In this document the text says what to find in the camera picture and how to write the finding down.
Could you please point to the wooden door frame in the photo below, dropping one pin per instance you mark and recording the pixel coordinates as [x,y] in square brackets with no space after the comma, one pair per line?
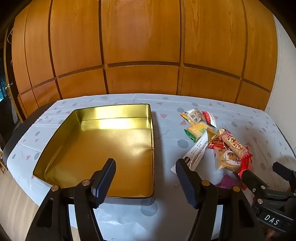
[4,92]

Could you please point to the wooden wardrobe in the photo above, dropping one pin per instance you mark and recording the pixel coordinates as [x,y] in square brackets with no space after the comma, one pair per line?
[138,34]

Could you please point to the red and white snack packet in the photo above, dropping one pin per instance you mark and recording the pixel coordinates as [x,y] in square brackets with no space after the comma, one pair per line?
[210,118]

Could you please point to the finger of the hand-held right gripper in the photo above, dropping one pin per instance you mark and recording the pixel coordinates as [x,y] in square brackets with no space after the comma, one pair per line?
[253,182]
[284,173]

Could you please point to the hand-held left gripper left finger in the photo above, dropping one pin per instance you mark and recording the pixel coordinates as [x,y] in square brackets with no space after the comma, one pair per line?
[105,183]

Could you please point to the small red candy bar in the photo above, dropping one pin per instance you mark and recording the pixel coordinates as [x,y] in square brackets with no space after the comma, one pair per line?
[214,144]

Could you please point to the green cracker packet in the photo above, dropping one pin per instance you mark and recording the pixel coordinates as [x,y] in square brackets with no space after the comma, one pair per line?
[196,129]

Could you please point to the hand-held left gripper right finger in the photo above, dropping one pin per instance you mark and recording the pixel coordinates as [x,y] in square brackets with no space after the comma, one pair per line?
[187,183]

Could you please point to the gold metal tin box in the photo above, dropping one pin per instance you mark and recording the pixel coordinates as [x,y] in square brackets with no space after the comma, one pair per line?
[104,150]

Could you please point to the purple snack packet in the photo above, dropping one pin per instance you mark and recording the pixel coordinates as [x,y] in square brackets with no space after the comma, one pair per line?
[225,182]

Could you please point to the small brown snack packet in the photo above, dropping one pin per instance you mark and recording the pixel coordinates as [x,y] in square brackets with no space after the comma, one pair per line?
[212,134]

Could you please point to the clear nut snack packet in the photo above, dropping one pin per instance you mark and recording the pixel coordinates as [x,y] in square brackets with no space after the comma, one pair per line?
[193,115]

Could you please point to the long white snack packet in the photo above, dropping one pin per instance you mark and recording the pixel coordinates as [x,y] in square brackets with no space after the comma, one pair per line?
[196,150]

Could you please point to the clear pastry packet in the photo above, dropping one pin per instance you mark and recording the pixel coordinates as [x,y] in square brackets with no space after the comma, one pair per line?
[225,160]

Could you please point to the red patterned snack packet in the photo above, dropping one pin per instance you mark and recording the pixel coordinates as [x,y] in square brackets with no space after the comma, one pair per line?
[233,143]

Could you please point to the patterned white tablecloth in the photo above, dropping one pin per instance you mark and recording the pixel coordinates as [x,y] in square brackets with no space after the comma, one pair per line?
[138,220]

